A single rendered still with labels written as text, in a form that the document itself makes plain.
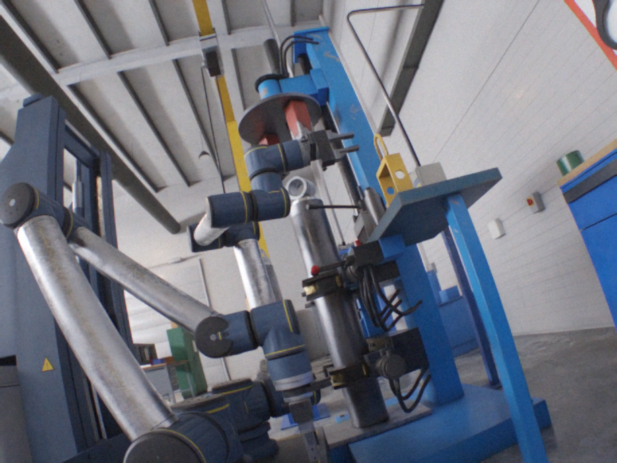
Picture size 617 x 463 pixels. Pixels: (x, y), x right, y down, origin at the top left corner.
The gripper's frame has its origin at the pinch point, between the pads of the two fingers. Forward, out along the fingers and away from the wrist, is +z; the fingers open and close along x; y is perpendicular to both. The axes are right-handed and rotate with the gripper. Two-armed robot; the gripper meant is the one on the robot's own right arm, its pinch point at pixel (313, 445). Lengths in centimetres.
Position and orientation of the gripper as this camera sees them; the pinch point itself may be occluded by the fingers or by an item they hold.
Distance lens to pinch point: 100.1
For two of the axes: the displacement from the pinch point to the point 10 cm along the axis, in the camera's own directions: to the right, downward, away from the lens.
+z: 2.8, 9.2, -2.9
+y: -9.6, 2.6, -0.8
